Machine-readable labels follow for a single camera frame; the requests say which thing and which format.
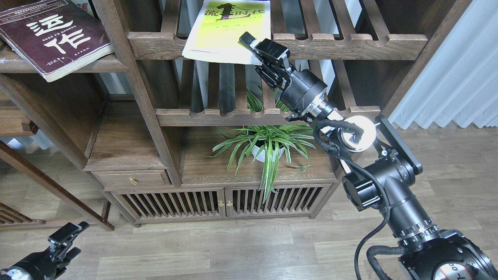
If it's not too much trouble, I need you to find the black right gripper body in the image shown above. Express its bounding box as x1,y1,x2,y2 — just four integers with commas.
256,62,335,119

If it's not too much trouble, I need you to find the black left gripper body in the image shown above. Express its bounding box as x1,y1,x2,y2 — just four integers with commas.
0,247,70,280

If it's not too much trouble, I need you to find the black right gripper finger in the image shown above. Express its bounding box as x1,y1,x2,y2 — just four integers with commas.
239,31,291,70

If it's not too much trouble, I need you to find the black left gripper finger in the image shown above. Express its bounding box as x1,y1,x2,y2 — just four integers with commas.
61,248,81,265
48,221,89,247

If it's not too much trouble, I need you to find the yellow green cover book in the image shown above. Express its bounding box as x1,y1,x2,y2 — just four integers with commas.
182,0,271,65

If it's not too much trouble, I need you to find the dark maroon cover book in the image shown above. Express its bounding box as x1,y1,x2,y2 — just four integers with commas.
0,0,114,82

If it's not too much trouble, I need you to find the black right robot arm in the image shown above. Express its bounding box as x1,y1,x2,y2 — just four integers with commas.
240,32,497,280

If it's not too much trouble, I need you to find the green spider plant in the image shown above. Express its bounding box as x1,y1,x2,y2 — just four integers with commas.
206,65,347,204

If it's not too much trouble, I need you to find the white plant pot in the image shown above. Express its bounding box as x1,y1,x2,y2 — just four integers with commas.
251,145,285,163

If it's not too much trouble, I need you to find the brass drawer knob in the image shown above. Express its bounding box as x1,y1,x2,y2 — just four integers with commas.
129,177,138,186

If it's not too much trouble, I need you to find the dark wooden bookshelf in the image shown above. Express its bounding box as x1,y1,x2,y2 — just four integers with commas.
1,0,471,227

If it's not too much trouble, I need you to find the white pleated curtain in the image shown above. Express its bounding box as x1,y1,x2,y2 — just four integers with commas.
388,0,498,129

